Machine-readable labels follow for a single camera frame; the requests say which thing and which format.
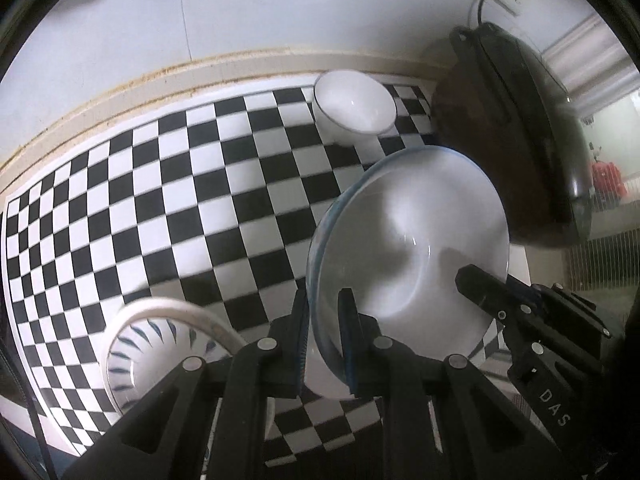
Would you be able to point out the plain white bowl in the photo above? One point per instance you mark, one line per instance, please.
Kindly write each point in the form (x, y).
(425, 235)

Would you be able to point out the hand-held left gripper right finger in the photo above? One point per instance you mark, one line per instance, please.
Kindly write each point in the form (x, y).
(347, 345)

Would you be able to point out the black and white checkered cloth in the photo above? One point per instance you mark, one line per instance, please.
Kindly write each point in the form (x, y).
(175, 185)

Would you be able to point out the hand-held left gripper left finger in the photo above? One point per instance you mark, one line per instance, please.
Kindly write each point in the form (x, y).
(301, 355)

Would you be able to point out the white bowl with blue pattern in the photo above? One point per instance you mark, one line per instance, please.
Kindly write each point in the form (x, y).
(200, 312)

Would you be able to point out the striped white plate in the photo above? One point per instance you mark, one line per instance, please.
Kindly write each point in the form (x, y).
(145, 347)

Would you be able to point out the dark brown rice cooker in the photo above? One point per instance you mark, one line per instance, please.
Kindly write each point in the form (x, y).
(500, 160)

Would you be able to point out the white bowl with dark rim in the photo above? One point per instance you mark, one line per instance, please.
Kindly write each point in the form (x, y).
(350, 105)

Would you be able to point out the red object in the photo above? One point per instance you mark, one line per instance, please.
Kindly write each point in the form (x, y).
(607, 180)

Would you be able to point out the white slatted rack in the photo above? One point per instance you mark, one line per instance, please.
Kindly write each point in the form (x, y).
(600, 260)

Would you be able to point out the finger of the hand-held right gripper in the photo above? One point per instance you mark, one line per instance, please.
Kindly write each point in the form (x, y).
(575, 312)
(480, 285)

